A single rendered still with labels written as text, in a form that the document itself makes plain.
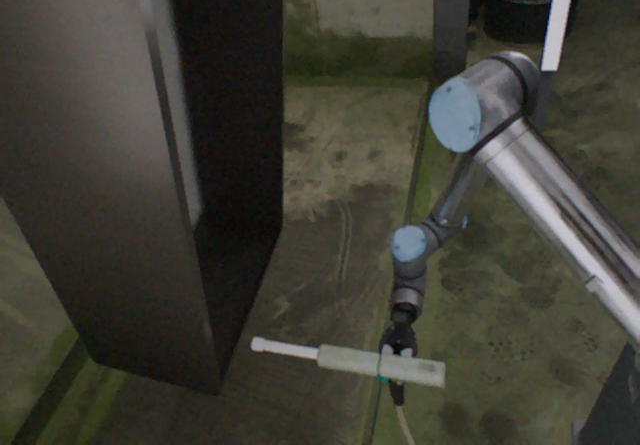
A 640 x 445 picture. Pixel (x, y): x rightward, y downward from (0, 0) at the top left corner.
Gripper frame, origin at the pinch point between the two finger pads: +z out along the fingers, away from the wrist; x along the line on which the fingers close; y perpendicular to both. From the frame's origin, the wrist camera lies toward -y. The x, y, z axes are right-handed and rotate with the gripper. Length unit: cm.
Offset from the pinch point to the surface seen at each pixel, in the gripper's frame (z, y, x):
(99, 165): 11, -72, 41
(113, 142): 11, -77, 36
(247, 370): -17, 47, 56
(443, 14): -209, 4, 5
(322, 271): -64, 47, 40
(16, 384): 12, 29, 124
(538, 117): -128, 11, -40
